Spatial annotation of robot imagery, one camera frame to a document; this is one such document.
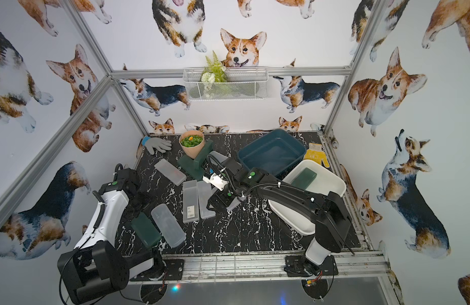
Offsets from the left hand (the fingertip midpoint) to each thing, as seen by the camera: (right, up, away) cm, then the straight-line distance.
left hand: (145, 205), depth 81 cm
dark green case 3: (-2, -11, +3) cm, 12 cm away
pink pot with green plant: (+14, +28, +21) cm, 38 cm away
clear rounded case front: (+8, -10, +4) cm, 14 cm away
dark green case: (+21, +25, +26) cm, 42 cm away
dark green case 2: (+15, +15, +19) cm, 28 cm away
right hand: (+30, +4, -7) cm, 31 cm away
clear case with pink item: (+1, +12, +23) cm, 26 cm away
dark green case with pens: (+73, +9, +17) cm, 75 cm away
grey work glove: (-13, +28, +36) cm, 48 cm away
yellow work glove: (+83, +22, +29) cm, 90 cm away
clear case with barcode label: (+16, -2, +12) cm, 20 cm away
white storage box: (+84, +8, +14) cm, 85 cm away
